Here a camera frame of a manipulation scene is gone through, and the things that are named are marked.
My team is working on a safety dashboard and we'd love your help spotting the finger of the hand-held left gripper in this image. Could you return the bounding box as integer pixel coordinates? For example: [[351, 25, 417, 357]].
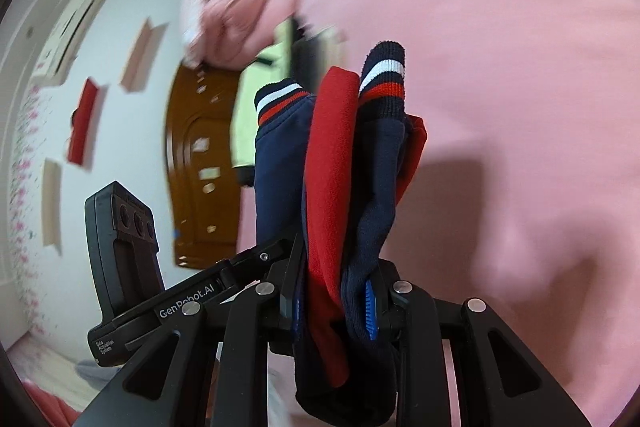
[[216, 234, 306, 293]]

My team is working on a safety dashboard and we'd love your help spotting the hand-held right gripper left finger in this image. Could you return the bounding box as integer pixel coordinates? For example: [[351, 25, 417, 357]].
[[84, 277, 307, 427]]

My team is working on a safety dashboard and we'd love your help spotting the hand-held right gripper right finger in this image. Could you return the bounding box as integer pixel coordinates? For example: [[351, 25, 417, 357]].
[[362, 274, 593, 427]]

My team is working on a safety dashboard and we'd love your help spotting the navy and red varsity jacket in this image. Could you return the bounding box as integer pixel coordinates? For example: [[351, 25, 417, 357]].
[[254, 39, 430, 427]]

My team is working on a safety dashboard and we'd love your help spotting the brown wooden door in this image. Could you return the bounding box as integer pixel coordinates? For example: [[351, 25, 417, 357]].
[[164, 66, 258, 269]]

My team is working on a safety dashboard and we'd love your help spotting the light green folded garment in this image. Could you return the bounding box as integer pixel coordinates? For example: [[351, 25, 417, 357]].
[[232, 19, 296, 185]]

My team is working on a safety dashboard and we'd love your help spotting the pink pillow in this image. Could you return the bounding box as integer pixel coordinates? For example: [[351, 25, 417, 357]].
[[181, 0, 306, 70]]

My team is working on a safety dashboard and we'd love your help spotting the pink bed sheet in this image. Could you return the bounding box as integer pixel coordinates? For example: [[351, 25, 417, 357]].
[[235, 0, 640, 427]]

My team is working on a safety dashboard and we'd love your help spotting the beige wall shelf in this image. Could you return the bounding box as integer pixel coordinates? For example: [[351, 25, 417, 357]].
[[119, 19, 169, 94], [41, 157, 64, 254]]

